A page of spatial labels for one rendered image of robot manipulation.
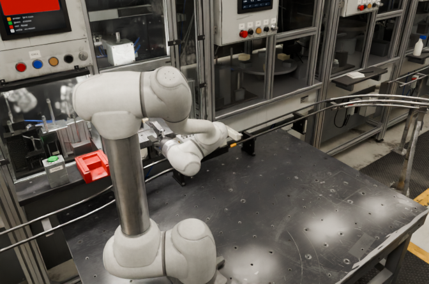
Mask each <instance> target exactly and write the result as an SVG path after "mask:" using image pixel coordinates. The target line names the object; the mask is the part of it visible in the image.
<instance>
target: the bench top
mask: <svg viewBox="0 0 429 284"><path fill-rule="evenodd" d="M242 146H243V143H241V144H238V145H236V146H234V147H231V148H229V151H228V152H227V153H224V154H221V155H219V156H217V157H214V158H211V159H210V160H207V161H204V162H202V163H200V170H199V172H198V173H197V174H195V175H194V176H186V175H184V183H185V184H186V186H183V187H182V186H181V185H180V184H179V183H178V182H177V181H176V180H175V179H174V178H173V177H172V175H173V170H172V171H170V172H167V173H166V174H163V175H161V176H159V177H157V178H155V179H153V180H151V181H149V182H148V183H146V184H145V186H146V195H147V204H148V209H149V218H150V219H152V220H153V221H154V222H155V223H156V224H157V226H158V228H159V229H160V232H163V231H168V230H170V229H172V228H174V226H175V225H177V224H178V223H179V222H180V221H183V220H185V219H189V218H195V219H198V220H201V221H203V222H204V223H205V224H206V225H207V226H208V227H209V229H210V231H211V233H212V235H213V237H214V241H215V246H216V257H220V256H222V257H223V258H224V260H225V263H224V264H222V265H221V266H220V267H219V268H218V271H219V272H220V274H222V275H223V276H224V277H226V278H227V284H346V283H347V282H348V281H349V280H350V279H352V278H353V277H354V276H355V275H356V274H357V273H359V272H360V271H361V270H363V269H364V268H365V267H366V266H367V265H368V264H370V263H371V262H372V261H373V260H375V259H376V258H377V257H378V256H379V255H381V254H382V253H383V252H384V251H386V250H387V249H388V248H389V247H390V246H391V245H393V244H394V243H395V242H397V240H399V239H400V238H401V237H402V236H404V235H405V234H406V233H407V232H408V231H409V230H411V229H412V228H413V227H415V226H416V225H417V224H418V223H419V222H420V221H422V220H423V219H424V218H426V217H427V216H428V213H429V208H427V207H425V206H423V205H421V204H419V203H417V202H416V201H414V200H412V199H410V198H409V197H406V196H405V195H402V194H401V193H399V192H397V191H395V190H393V189H392V188H390V187H388V186H386V185H384V184H382V183H380V182H378V181H376V180H375V179H373V178H371V177H369V176H367V175H366V174H364V173H362V172H360V171H358V170H356V169H354V168H352V167H350V166H348V165H347V164H345V163H343V162H342V161H340V160H337V159H336V158H334V157H332V156H330V155H328V154H326V153H325V152H323V151H321V150H319V149H317V148H316V147H314V146H311V145H310V144H308V143H306V142H304V141H302V140H300V139H299V138H297V137H295V136H293V135H291V134H290V133H287V132H286V131H283V130H282V129H280V128H278V129H277V130H274V131H271V132H269V133H266V134H264V135H261V136H259V137H257V140H255V149H254V153H255V154H256V155H255V156H252V155H250V154H248V153H247V152H246V151H244V150H242V148H241V147H242ZM325 158H327V160H326V159H325ZM316 179H317V180H318V181H315V180H316ZM362 192H364V193H365V194H362ZM287 195H290V197H288V196H287ZM114 199H115V195H114V192H113V191H110V192H108V193H105V194H103V195H100V196H98V197H95V198H93V199H91V200H89V201H87V202H85V203H83V204H81V205H79V206H76V207H73V208H71V209H68V210H66V211H63V212H61V213H58V214H56V218H57V220H58V222H59V225H62V224H64V223H66V222H69V221H71V220H74V219H76V218H79V217H81V216H83V215H85V214H88V213H90V212H92V211H94V210H96V209H98V208H100V207H102V206H104V205H105V204H108V203H109V202H111V201H113V200H114ZM118 226H120V222H119V216H118V211H117V205H116V202H115V203H113V204H112V205H110V206H108V207H106V208H104V209H102V210H101V211H99V212H97V213H95V214H93V215H91V216H88V217H87V218H84V219H83V220H80V221H77V222H75V223H72V224H71V225H68V226H65V227H63V228H61V230H62V233H63V235H64V238H65V241H66V243H67V245H68V248H69V251H70V253H71V256H72V259H73V261H74V263H75V266H76V268H77V271H78V274H79V276H80V279H81V282H82V284H173V283H172V282H171V281H170V280H169V279H168V278H167V277H166V276H161V277H157V278H147V279H134V280H131V279H123V278H118V277H116V276H113V275H111V274H110V273H109V272H108V271H107V270H106V269H105V266H104V264H103V251H104V247H105V245H106V243H107V241H108V240H109V239H110V238H111V237H112V236H113V235H114V234H115V231H116V229H117V228H118Z"/></svg>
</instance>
